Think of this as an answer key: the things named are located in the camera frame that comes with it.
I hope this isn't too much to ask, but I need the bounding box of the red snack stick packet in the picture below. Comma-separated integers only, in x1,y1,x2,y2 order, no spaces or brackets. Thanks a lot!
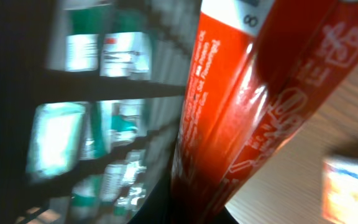
171,0,358,223

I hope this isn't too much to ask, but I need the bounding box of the green snack packet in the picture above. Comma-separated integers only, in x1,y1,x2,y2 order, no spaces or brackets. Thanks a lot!
47,0,152,80

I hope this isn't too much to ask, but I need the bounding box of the small orange juice box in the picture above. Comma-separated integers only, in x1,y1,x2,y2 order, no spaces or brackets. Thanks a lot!
322,156,358,224

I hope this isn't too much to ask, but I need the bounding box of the pale green wipes packet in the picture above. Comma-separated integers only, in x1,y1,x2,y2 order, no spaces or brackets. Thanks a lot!
25,102,86,183

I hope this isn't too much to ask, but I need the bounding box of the grey plastic mesh basket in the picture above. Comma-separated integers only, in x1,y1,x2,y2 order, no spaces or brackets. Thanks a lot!
0,1,201,223

